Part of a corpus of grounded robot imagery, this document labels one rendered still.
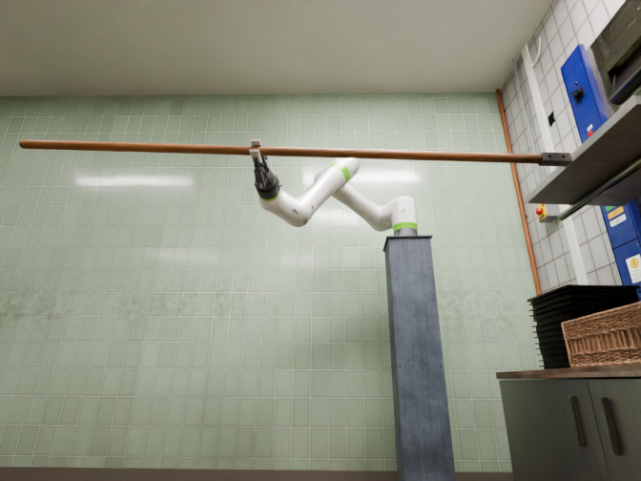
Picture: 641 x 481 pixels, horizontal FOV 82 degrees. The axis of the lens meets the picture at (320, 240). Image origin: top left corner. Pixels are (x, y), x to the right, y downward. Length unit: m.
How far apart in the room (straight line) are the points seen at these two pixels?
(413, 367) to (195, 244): 1.57
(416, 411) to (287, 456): 0.86
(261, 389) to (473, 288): 1.40
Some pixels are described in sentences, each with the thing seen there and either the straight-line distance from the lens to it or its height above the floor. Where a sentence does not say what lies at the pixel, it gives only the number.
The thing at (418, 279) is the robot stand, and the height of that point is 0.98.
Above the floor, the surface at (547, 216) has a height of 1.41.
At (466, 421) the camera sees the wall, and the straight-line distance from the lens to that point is 2.40.
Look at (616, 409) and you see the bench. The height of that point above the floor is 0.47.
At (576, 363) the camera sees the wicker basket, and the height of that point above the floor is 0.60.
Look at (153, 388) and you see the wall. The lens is 2.48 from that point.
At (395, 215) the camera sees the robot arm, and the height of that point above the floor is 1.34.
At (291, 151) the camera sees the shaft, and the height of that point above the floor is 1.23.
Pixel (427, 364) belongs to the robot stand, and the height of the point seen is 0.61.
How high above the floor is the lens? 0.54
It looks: 21 degrees up
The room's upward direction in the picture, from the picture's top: straight up
